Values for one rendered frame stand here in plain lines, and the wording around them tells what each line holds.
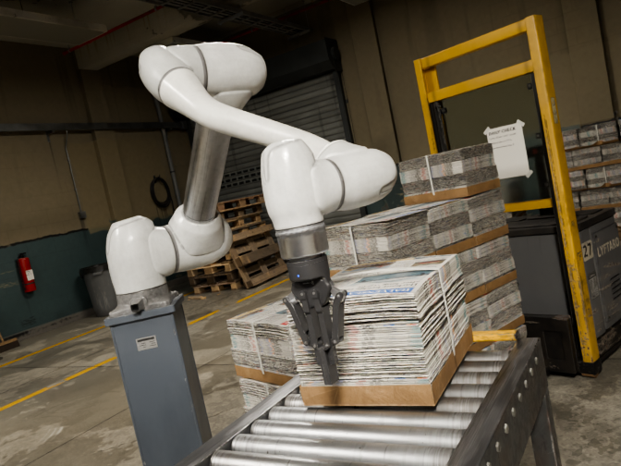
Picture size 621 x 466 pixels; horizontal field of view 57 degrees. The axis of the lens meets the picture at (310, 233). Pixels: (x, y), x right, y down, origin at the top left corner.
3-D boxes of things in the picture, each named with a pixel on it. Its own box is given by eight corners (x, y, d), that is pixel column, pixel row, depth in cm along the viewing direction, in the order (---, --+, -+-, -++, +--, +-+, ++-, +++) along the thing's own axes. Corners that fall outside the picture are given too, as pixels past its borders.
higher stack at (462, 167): (442, 405, 297) (395, 162, 287) (473, 384, 317) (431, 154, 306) (508, 418, 268) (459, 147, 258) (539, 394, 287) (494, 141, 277)
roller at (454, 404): (286, 389, 133) (276, 403, 129) (490, 392, 108) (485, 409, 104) (294, 407, 134) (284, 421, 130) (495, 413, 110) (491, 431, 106)
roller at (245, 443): (244, 451, 117) (238, 429, 117) (469, 472, 93) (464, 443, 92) (228, 464, 113) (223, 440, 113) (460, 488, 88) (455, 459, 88)
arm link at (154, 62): (157, 61, 124) (213, 58, 132) (126, 33, 135) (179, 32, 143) (155, 116, 132) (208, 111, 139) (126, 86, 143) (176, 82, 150)
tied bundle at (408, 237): (328, 281, 252) (318, 230, 250) (371, 265, 271) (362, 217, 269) (395, 280, 224) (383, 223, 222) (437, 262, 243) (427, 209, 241)
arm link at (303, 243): (292, 225, 109) (298, 255, 109) (265, 233, 101) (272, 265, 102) (333, 218, 104) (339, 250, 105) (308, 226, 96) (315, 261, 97)
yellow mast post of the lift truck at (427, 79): (467, 350, 345) (412, 61, 331) (475, 345, 351) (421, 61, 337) (480, 351, 338) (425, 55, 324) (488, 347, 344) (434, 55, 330)
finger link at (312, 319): (305, 290, 102) (298, 291, 103) (316, 350, 103) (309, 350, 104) (315, 285, 106) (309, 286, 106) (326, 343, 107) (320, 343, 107)
